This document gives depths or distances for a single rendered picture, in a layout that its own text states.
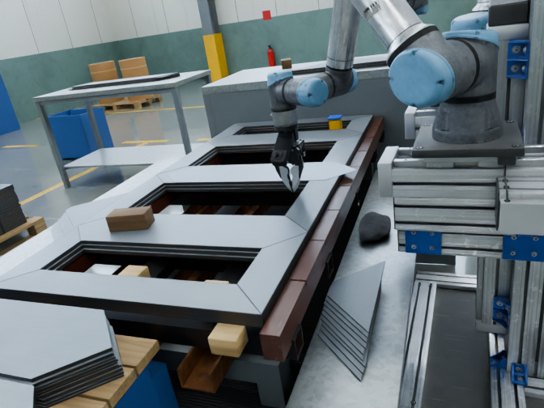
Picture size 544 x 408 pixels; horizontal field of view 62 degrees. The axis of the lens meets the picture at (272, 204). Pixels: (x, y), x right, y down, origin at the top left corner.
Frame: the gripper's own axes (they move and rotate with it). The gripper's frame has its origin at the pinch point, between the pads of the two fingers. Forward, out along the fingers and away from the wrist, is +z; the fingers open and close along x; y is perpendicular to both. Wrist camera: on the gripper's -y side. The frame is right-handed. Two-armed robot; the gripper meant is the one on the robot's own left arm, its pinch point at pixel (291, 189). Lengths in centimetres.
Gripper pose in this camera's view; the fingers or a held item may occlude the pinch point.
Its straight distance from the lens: 139.6
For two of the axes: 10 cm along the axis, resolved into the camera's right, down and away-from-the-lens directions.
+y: 3.3, -4.1, 8.5
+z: 1.4, 9.1, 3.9
